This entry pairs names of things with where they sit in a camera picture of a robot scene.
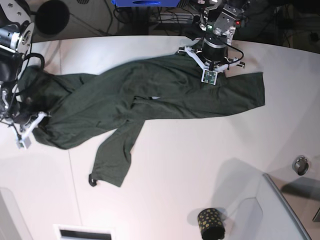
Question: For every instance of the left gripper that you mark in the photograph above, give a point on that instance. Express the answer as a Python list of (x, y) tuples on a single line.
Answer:
[(212, 55)]

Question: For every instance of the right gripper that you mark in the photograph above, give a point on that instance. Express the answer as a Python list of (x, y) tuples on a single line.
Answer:
[(23, 125)]

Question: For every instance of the dark green t-shirt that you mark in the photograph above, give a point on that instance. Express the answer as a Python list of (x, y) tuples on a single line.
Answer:
[(82, 106)]

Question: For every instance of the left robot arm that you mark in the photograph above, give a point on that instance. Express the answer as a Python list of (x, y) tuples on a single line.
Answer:
[(215, 27)]

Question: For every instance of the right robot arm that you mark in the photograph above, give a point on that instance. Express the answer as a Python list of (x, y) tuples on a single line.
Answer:
[(16, 31)]

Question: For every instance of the blue plastic box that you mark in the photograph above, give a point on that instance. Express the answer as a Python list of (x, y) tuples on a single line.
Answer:
[(145, 3)]

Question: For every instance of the white rectangular table slot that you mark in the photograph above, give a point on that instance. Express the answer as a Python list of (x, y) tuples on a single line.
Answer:
[(75, 232)]

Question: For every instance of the black round stool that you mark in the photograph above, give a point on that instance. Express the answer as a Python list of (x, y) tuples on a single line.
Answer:
[(52, 17)]

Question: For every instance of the round metal table grommet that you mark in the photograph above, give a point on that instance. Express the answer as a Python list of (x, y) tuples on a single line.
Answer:
[(300, 165)]

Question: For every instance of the black cup with gold dots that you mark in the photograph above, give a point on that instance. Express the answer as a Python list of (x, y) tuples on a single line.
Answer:
[(210, 224)]

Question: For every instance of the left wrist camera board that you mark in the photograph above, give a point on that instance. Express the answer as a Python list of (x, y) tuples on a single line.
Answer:
[(209, 77)]

